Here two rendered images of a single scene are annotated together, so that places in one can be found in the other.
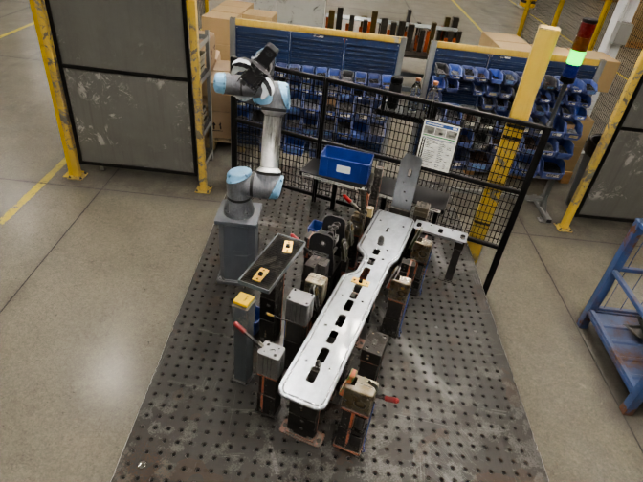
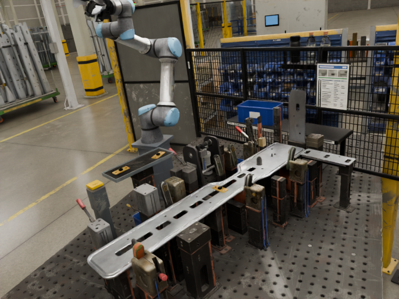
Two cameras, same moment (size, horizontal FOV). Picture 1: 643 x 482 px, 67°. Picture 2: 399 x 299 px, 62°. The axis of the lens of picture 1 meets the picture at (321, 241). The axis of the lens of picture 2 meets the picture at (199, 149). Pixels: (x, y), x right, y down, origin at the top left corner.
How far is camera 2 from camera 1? 1.14 m
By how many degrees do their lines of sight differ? 30
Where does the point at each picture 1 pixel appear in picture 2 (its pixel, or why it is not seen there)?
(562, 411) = not seen: outside the picture
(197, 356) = not seen: hidden behind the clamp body
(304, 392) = (105, 262)
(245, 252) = (155, 171)
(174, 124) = (183, 112)
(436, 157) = (333, 96)
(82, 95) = (134, 98)
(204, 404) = (75, 274)
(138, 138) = not seen: hidden behind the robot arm
